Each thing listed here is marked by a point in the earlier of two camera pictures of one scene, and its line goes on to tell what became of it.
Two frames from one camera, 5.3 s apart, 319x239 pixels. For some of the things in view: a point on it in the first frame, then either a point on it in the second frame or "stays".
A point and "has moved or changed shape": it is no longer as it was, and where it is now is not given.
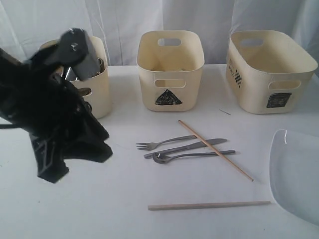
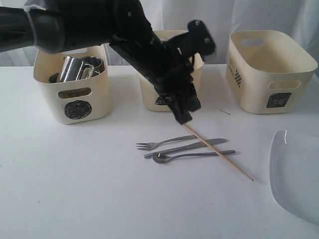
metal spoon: (161, 159) stays
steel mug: (71, 75) has moved or changed shape
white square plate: (294, 173) stays
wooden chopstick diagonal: (215, 150) stays
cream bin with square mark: (269, 71) stays
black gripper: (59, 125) to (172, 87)
